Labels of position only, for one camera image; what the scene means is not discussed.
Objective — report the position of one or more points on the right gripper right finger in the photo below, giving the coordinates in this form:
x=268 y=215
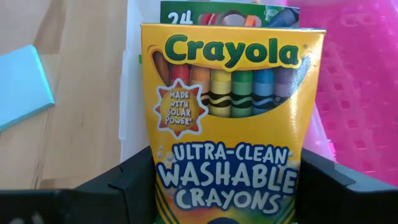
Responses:
x=335 y=199

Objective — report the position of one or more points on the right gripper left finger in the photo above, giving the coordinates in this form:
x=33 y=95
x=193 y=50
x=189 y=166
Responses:
x=124 y=199

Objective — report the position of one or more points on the yellow Crayola crayon box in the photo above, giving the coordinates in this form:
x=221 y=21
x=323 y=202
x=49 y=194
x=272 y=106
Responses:
x=233 y=130

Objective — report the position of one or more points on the light blue sticky note pad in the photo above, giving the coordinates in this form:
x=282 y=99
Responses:
x=21 y=87

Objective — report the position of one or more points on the clear pencil box pink lid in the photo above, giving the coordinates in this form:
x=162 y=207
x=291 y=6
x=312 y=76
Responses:
x=357 y=93

